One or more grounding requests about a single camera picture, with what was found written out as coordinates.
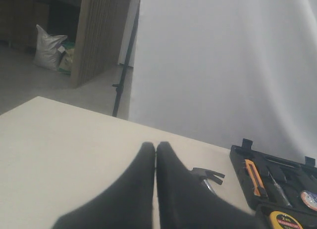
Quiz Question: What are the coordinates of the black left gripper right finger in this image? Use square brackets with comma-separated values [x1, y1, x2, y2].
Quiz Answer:
[156, 142, 265, 229]

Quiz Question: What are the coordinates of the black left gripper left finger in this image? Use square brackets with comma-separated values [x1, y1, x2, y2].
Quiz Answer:
[53, 142, 156, 229]

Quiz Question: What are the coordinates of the steel claw hammer black grip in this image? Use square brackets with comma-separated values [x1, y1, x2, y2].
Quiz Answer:
[189, 167, 225, 195]

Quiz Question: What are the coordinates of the black PVC electrical tape roll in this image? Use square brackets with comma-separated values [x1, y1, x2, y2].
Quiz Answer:
[300, 190, 317, 211]

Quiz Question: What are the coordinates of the black plastic tool case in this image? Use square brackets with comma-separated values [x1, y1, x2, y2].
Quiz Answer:
[230, 139, 317, 229]

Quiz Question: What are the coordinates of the orange utility knife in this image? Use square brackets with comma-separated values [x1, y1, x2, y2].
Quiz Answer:
[245, 159, 267, 198]

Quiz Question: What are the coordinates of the clear voltage tester screwdriver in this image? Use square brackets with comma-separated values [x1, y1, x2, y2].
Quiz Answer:
[269, 172, 292, 207]

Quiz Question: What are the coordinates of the yellow 2m measuring tape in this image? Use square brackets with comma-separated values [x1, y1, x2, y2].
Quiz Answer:
[269, 211, 303, 229]

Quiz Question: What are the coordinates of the black backdrop stand pole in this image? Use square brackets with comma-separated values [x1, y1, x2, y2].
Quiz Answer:
[112, 2, 140, 117]

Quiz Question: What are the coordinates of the white backdrop cloth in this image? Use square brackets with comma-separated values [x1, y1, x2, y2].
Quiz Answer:
[128, 0, 317, 161]

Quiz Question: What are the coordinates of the green printed bag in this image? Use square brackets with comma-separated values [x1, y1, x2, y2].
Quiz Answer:
[58, 42, 75, 75]

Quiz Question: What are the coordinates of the grey woven sack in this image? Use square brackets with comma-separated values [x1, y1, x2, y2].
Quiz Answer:
[33, 24, 68, 71]

